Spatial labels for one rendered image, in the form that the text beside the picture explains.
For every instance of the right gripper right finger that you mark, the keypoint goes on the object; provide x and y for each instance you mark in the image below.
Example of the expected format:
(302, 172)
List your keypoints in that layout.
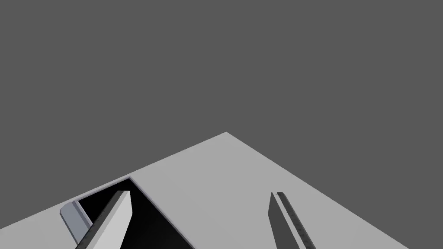
(289, 228)

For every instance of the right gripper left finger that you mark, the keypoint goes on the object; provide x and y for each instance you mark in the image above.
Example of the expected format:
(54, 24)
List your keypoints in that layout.
(110, 224)

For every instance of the black sink basin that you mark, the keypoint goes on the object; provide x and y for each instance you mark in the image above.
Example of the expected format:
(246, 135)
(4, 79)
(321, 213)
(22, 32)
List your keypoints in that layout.
(152, 221)

